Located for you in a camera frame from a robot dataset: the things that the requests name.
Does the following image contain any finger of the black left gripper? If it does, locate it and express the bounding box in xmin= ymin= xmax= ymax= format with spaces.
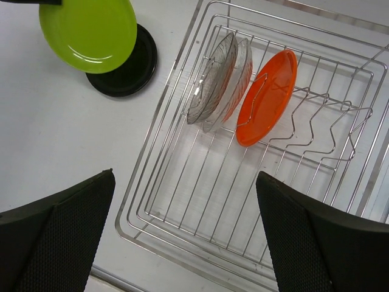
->
xmin=1 ymin=0 xmax=63 ymax=5

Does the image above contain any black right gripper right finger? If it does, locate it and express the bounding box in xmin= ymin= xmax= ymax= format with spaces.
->
xmin=256 ymin=172 xmax=388 ymax=291

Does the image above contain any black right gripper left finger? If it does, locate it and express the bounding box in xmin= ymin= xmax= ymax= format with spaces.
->
xmin=1 ymin=169 xmax=115 ymax=291

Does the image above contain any green plate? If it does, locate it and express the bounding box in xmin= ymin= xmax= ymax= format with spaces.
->
xmin=39 ymin=0 xmax=137 ymax=74

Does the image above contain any black plate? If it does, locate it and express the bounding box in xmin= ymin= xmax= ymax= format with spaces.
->
xmin=86 ymin=24 xmax=158 ymax=98

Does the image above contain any orange plate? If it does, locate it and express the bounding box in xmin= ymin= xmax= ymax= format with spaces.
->
xmin=236 ymin=49 xmax=297 ymax=147

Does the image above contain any clear glass plate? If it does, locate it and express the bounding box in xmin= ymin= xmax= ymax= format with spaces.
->
xmin=202 ymin=38 xmax=253 ymax=133

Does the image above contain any smoky grey glass plate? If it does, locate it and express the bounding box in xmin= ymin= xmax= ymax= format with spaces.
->
xmin=187 ymin=33 xmax=238 ymax=125

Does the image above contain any wire dish rack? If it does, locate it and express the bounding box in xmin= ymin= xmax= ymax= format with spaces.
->
xmin=115 ymin=1 xmax=388 ymax=291

